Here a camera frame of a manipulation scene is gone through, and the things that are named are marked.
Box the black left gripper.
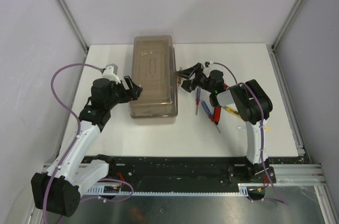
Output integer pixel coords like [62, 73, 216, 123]
[105, 76, 142, 109]

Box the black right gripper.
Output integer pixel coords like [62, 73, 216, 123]
[175, 62, 214, 93]

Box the beige plastic tool box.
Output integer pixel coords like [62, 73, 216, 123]
[129, 35, 178, 125]

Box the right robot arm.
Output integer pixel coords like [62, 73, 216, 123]
[176, 62, 274, 184]

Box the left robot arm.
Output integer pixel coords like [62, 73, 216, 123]
[31, 76, 142, 217]

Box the small blue red screwdriver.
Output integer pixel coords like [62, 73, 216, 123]
[195, 87, 201, 115]

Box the red folding knife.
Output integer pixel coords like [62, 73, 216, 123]
[213, 105, 221, 125]

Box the large blue red screwdriver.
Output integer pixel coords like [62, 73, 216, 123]
[201, 101, 221, 133]

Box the yellow black box cutter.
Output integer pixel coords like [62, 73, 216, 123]
[224, 106, 241, 118]

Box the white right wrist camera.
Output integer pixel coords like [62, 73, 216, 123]
[202, 61, 214, 69]

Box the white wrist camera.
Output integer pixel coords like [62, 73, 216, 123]
[102, 64, 120, 83]
[202, 61, 214, 69]

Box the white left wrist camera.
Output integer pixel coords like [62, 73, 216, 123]
[102, 64, 120, 83]

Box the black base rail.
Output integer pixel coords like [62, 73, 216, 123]
[79, 155, 278, 201]

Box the yellow handle screwdriver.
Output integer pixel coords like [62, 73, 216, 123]
[237, 126, 270, 131]

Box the white cable duct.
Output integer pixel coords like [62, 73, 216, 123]
[84, 184, 258, 198]

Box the left aluminium frame post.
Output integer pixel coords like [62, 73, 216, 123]
[55, 0, 89, 53]

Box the aluminium frame post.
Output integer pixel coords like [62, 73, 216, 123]
[55, 0, 89, 53]
[271, 0, 306, 52]

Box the right aluminium frame post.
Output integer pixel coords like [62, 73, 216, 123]
[271, 0, 306, 52]

